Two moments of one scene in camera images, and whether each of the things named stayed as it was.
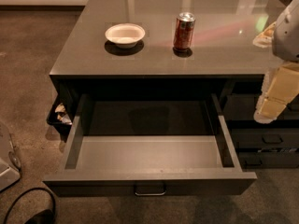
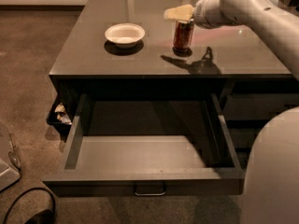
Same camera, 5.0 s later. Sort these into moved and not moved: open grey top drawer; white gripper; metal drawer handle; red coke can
Moved: white gripper
Not moved: open grey top drawer; metal drawer handle; red coke can
